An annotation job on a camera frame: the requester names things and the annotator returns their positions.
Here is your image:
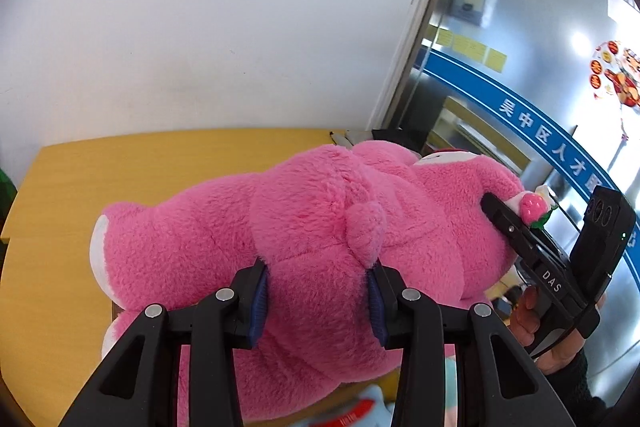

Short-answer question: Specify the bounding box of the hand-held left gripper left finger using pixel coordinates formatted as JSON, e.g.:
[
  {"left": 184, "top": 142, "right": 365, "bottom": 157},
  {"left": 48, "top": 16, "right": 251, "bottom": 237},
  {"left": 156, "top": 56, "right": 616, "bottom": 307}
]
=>
[{"left": 59, "top": 257, "right": 271, "bottom": 427}]

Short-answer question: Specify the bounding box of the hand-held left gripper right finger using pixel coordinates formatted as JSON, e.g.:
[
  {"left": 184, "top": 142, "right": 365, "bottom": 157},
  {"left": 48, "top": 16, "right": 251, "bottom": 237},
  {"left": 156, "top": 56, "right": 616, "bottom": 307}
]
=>
[{"left": 367, "top": 262, "right": 576, "bottom": 427}]

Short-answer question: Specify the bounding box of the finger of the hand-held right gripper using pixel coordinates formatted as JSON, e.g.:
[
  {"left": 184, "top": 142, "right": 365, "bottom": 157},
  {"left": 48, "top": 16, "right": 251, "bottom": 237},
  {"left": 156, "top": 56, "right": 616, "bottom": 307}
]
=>
[{"left": 481, "top": 193, "right": 568, "bottom": 265}]

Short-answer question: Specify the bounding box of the pink plush bear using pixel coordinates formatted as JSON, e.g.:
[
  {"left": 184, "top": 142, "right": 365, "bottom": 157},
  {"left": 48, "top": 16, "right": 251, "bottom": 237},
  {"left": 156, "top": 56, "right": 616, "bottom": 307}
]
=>
[{"left": 90, "top": 141, "right": 557, "bottom": 423}]

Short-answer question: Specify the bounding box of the person's right forearm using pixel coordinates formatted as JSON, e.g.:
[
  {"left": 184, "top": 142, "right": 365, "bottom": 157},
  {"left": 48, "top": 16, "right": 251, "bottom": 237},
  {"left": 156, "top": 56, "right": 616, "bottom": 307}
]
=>
[{"left": 542, "top": 349, "right": 608, "bottom": 427}]

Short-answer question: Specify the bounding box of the person's right hand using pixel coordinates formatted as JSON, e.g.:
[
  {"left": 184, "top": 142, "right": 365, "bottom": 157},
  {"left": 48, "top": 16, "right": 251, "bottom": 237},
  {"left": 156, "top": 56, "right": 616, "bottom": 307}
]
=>
[{"left": 511, "top": 286, "right": 583, "bottom": 376}]

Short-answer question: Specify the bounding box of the light blue plush toy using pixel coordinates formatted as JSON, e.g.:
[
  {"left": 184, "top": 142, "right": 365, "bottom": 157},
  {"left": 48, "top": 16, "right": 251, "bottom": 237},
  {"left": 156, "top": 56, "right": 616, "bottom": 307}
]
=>
[{"left": 290, "top": 344, "right": 458, "bottom": 427}]

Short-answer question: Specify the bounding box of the blue banner strip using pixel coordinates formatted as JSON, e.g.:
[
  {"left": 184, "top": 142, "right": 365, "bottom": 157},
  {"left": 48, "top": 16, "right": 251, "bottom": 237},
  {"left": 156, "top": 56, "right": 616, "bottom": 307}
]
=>
[{"left": 422, "top": 48, "right": 640, "bottom": 228}]

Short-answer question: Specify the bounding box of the black object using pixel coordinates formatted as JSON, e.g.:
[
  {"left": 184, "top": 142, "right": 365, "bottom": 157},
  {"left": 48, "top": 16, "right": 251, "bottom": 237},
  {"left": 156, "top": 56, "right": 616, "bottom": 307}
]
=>
[{"left": 372, "top": 128, "right": 427, "bottom": 156}]

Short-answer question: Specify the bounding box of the red festive window sticker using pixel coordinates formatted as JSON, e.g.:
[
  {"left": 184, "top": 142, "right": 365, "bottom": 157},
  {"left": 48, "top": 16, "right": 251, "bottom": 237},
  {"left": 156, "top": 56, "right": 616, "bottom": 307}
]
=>
[{"left": 590, "top": 39, "right": 640, "bottom": 142}]

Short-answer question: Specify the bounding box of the green object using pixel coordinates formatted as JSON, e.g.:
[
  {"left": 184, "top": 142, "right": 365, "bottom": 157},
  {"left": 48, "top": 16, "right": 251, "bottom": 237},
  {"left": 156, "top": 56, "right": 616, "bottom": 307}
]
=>
[{"left": 0, "top": 167, "right": 18, "bottom": 218}]

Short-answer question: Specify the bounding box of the metal door frame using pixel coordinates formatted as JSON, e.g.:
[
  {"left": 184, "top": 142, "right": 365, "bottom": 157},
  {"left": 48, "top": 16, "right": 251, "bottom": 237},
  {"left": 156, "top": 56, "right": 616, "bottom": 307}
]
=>
[{"left": 380, "top": 0, "right": 472, "bottom": 132}]

